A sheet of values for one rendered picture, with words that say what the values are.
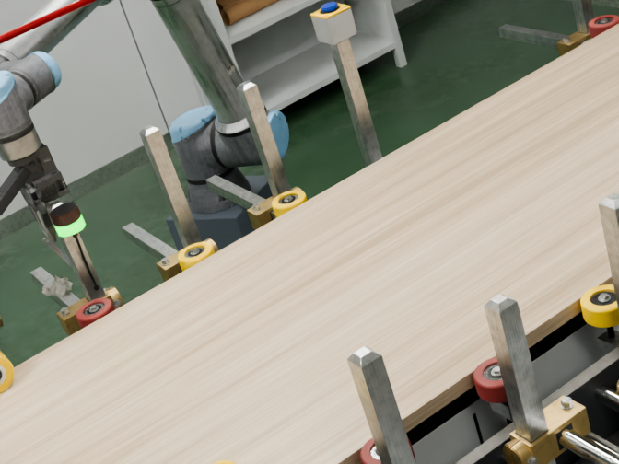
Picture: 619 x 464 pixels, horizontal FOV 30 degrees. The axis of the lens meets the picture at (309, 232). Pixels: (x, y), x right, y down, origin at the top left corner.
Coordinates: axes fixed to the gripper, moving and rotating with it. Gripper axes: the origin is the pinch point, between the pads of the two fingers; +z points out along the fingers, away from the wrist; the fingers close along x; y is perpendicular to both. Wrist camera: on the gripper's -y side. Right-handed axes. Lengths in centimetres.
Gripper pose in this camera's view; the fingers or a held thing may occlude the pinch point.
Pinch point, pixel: (50, 237)
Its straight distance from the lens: 257.2
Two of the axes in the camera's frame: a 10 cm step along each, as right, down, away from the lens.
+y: 8.0, -4.7, 3.7
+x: -5.3, -2.6, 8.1
